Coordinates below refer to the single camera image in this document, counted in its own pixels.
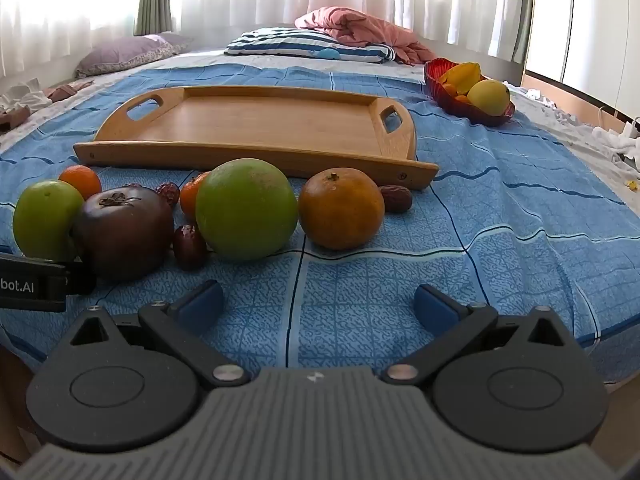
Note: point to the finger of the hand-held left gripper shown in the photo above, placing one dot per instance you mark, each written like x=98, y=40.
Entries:
x=80, y=280

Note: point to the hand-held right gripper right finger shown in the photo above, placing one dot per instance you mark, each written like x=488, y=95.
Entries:
x=436, y=306

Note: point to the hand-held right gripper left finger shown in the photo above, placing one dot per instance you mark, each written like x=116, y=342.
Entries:
x=200, y=305

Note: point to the red date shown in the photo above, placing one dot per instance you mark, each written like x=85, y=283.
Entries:
x=396, y=199
x=189, y=247
x=168, y=193

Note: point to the dark purple round fruit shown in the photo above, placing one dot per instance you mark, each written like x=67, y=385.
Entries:
x=125, y=235

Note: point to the small tangerine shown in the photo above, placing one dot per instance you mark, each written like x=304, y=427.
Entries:
x=190, y=197
x=80, y=180

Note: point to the wooden tray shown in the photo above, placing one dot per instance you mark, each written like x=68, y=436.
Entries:
x=280, y=120

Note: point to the green apple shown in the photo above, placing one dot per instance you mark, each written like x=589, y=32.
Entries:
x=42, y=220

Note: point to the blue checkered blanket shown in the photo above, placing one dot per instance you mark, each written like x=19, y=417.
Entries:
x=500, y=220

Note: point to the large green pomelo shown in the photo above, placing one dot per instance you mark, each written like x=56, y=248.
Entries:
x=245, y=207

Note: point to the large orange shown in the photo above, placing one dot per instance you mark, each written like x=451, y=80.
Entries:
x=342, y=210

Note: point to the brown cloth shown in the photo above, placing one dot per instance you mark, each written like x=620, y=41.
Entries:
x=65, y=91
x=12, y=119

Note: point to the tiny orange kumquat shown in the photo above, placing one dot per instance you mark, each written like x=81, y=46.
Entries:
x=464, y=100
x=450, y=89

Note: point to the yellow pear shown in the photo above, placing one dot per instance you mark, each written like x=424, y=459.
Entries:
x=490, y=97

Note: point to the red glass bowl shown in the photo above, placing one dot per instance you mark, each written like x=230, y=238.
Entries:
x=440, y=85

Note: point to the purple pillow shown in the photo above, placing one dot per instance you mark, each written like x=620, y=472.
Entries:
x=125, y=55

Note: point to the yellow starfruit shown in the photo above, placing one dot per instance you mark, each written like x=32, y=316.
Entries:
x=462, y=76

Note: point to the white crumpled cloth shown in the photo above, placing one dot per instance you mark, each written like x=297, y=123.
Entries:
x=617, y=145

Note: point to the blue white striped pillow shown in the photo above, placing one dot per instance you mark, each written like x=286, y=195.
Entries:
x=300, y=47

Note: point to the pink quilt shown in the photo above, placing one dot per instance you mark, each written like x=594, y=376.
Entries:
x=360, y=27

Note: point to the white wardrobe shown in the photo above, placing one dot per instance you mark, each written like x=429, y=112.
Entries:
x=585, y=20

